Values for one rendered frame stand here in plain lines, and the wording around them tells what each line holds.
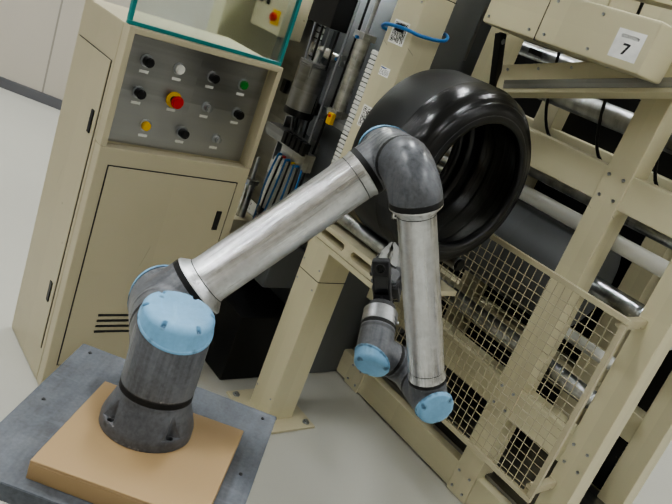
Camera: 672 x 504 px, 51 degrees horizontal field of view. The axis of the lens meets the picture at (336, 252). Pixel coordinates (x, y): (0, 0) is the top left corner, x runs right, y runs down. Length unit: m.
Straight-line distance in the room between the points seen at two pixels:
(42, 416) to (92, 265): 0.97
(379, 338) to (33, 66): 4.83
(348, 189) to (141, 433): 0.65
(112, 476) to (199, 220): 1.31
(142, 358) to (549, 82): 1.61
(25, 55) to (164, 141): 3.87
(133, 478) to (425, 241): 0.73
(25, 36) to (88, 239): 3.92
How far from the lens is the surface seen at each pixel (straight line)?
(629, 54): 2.18
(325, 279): 2.53
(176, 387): 1.42
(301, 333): 2.61
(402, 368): 1.78
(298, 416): 2.89
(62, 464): 1.40
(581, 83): 2.39
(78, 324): 2.56
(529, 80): 2.50
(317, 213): 1.52
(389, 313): 1.78
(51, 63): 6.10
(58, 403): 1.61
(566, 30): 2.31
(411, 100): 2.07
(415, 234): 1.48
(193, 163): 2.42
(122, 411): 1.46
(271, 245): 1.52
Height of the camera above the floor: 1.55
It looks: 19 degrees down
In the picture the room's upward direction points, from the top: 21 degrees clockwise
